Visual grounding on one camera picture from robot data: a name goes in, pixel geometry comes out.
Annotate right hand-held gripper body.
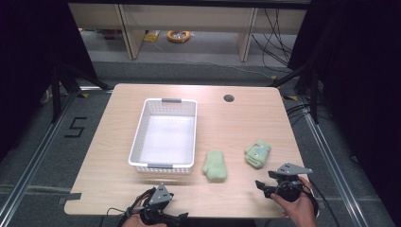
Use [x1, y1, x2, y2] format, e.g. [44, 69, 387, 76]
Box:
[264, 162, 314, 203]

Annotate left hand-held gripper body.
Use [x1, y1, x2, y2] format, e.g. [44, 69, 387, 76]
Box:
[138, 183, 174, 225]

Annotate green fluffy mitten with patch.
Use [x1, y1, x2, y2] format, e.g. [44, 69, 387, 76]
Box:
[244, 139, 272, 169]

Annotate plain green fluffy mitten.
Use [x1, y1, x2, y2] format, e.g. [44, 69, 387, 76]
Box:
[201, 149, 228, 183]

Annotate white plastic basket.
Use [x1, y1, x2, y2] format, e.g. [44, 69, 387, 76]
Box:
[128, 97, 199, 175]

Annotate person's right hand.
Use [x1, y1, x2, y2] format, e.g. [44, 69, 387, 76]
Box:
[270, 176, 317, 227]

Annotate person's left hand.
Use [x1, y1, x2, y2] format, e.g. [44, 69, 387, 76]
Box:
[121, 194, 168, 227]

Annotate black metal stand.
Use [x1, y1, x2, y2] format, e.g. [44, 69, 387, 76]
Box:
[268, 62, 320, 125]
[50, 63, 112, 124]

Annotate black curtain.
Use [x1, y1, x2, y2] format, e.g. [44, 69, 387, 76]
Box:
[0, 0, 99, 162]
[288, 0, 401, 219]

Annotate yellow packet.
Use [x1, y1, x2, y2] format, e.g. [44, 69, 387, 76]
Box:
[143, 30, 161, 44]

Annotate light wooden background desk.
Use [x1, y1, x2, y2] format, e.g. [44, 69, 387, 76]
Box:
[68, 3, 308, 62]

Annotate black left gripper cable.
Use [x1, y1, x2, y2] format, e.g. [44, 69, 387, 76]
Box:
[106, 187, 159, 227]

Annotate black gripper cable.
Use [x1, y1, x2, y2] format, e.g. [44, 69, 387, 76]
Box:
[301, 181, 320, 219]
[106, 187, 159, 227]

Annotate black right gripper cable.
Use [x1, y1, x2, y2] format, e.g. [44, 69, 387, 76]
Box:
[301, 181, 320, 219]

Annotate thin black floor cable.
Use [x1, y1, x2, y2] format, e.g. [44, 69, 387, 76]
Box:
[306, 179, 337, 227]

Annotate aluminium floor rail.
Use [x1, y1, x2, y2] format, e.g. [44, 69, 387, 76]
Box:
[297, 96, 371, 227]
[0, 91, 78, 227]

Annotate black floor cables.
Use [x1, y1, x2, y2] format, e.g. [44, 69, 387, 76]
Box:
[285, 103, 312, 128]

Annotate white floor cable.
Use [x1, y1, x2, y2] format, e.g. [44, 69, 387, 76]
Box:
[150, 41, 276, 79]

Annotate bundle of black hanging cables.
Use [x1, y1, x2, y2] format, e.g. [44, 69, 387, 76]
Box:
[251, 9, 294, 68]

